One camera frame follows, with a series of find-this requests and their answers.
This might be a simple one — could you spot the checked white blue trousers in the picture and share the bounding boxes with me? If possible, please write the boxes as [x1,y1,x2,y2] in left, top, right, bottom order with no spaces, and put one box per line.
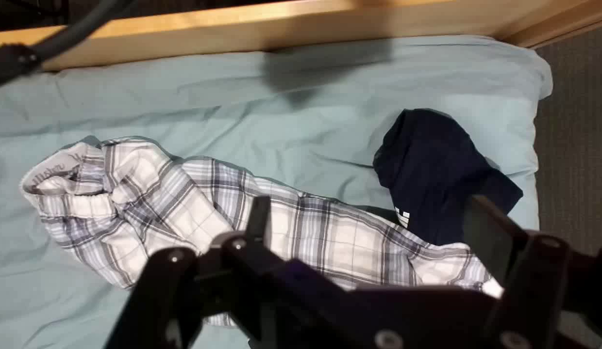
[22,141,504,300]

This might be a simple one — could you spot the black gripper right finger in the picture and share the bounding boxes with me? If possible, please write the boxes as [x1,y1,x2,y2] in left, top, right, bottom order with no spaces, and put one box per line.
[463,195,529,284]

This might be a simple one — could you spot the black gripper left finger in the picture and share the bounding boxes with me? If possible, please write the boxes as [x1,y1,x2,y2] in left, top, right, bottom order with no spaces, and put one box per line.
[245,197,271,245]

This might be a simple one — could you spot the navy blue garment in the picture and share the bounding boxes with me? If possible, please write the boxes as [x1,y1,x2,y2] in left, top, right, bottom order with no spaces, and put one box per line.
[373,110,523,245]

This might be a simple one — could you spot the light blue bed sheet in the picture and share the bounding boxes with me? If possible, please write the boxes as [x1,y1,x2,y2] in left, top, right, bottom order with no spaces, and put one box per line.
[0,38,552,349]

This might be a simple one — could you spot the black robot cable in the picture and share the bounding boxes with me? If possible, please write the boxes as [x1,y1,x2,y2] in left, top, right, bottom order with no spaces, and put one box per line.
[0,0,133,86]

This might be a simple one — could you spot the wooden bed frame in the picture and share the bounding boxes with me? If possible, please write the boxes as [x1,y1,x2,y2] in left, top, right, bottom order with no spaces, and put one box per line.
[0,0,602,78]

